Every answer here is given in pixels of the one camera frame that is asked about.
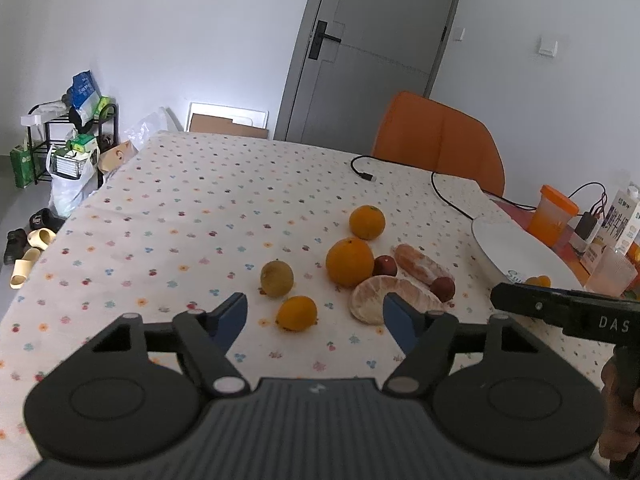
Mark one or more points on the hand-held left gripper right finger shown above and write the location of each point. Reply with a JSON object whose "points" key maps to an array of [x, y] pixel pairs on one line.
{"points": [[400, 321]]}

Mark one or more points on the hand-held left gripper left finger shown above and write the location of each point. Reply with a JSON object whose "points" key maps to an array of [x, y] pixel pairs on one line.
{"points": [[231, 319]]}

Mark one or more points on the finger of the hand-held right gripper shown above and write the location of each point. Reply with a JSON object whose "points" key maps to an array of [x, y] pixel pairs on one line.
{"points": [[520, 302]]}

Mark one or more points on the small orange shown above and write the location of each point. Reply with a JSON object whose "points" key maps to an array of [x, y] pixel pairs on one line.
{"points": [[297, 313], [540, 280]]}

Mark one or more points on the peeled pomelo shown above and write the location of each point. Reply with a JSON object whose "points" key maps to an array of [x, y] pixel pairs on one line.
{"points": [[367, 300]]}

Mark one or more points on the white plate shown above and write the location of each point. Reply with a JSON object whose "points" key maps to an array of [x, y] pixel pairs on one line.
{"points": [[515, 252]]}

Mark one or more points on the dark red date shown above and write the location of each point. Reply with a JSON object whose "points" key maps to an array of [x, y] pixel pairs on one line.
{"points": [[443, 288], [385, 266]]}

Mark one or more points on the brownish green round fruit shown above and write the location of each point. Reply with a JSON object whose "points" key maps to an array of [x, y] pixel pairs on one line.
{"points": [[276, 278]]}

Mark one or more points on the large orange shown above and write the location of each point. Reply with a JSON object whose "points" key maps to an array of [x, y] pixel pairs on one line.
{"points": [[350, 261]]}

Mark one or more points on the medium orange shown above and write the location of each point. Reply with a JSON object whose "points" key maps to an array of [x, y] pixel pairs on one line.
{"points": [[367, 221]]}

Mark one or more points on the person's right hand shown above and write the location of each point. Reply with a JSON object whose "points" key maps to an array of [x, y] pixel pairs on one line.
{"points": [[611, 400]]}

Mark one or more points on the clear ribbed cup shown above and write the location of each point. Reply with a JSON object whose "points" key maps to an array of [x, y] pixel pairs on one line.
{"points": [[612, 270]]}

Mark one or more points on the white power adapter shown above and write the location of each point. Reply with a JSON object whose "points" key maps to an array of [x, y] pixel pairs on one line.
{"points": [[579, 244]]}

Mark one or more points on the orange lid plastic cup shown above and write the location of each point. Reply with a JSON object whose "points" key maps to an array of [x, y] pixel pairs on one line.
{"points": [[552, 215]]}

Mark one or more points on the black power adapter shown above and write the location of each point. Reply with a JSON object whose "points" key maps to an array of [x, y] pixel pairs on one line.
{"points": [[587, 225]]}

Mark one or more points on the milk carton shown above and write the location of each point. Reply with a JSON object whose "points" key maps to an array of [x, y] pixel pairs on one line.
{"points": [[622, 220]]}

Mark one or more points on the orange chair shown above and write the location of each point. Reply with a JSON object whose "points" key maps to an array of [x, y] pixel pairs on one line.
{"points": [[440, 140]]}

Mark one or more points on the cardboard box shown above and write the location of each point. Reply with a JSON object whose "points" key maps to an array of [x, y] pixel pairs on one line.
{"points": [[225, 126]]}

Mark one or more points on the brown paper bag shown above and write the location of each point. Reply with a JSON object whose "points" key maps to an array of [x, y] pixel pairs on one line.
{"points": [[117, 156]]}

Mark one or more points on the clear plastic bag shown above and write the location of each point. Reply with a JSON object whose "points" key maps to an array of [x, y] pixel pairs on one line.
{"points": [[147, 129]]}

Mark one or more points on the beige slipper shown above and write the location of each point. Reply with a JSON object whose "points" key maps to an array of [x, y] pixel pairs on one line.
{"points": [[22, 266], [40, 237]]}

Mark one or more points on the white plastic bag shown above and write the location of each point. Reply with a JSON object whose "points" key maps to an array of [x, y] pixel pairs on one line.
{"points": [[67, 190]]}

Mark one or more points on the black shoe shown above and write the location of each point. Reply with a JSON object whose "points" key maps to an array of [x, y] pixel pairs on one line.
{"points": [[44, 219], [15, 245]]}

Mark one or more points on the black shelf rack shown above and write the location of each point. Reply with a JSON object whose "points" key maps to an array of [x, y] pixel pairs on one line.
{"points": [[112, 130]]}

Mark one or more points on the green box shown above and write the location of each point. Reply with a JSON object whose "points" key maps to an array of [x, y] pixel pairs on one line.
{"points": [[22, 165]]}

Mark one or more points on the blue bag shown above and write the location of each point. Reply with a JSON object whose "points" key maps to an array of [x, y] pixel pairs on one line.
{"points": [[85, 92]]}

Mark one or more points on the grey door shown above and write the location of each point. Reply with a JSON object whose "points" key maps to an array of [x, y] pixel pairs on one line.
{"points": [[380, 45]]}

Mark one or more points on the white board frame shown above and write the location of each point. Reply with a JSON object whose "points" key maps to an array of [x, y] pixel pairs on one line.
{"points": [[230, 108]]}

